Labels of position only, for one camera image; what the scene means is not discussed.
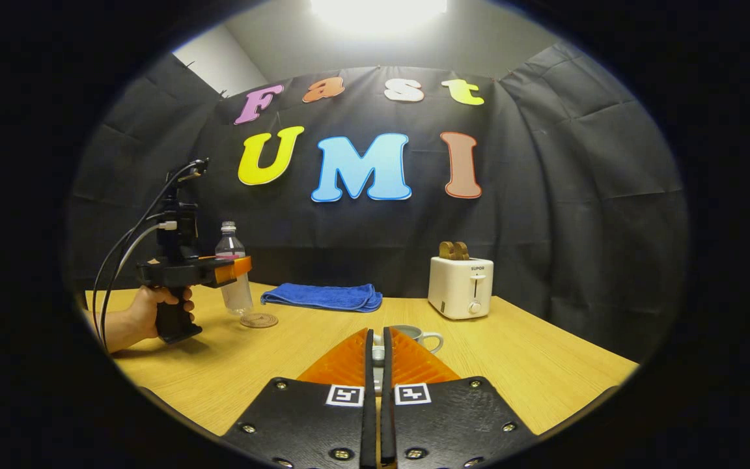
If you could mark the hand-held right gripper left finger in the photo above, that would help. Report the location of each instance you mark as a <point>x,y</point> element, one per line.
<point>368,423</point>

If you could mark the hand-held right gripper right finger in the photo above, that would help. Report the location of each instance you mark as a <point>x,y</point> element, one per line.
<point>388,423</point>

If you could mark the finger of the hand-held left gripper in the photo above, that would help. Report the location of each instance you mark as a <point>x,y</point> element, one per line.
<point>232,269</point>

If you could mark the clear plastic water bottle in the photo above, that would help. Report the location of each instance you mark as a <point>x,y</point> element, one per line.
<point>237,296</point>

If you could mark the round brown coaster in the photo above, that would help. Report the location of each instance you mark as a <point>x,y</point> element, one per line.
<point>259,320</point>

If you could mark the white blue-flowered teacup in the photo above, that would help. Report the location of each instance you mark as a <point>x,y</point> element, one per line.
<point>414,333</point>

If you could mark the blue folded towel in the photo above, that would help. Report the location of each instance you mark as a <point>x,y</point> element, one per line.
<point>323,296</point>

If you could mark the white toaster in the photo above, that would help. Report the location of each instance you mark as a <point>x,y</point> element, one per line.
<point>459,290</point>

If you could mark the black backdrop cloth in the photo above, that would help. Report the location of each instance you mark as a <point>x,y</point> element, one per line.
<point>544,228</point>

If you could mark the ceiling light panel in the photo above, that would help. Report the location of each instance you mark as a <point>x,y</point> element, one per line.
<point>378,8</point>

